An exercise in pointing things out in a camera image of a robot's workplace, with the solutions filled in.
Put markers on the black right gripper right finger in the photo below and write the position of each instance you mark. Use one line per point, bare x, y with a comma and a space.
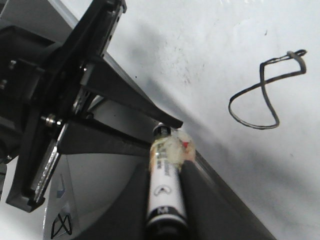
210, 215

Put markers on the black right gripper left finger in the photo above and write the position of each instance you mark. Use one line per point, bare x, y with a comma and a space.
109, 80

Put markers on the white black whiteboard marker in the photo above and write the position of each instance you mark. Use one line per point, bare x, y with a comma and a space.
166, 217

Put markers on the red magnet taped to marker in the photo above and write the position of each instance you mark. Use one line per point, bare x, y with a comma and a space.
187, 145

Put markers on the white whiteboard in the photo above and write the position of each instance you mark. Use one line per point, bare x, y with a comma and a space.
191, 56

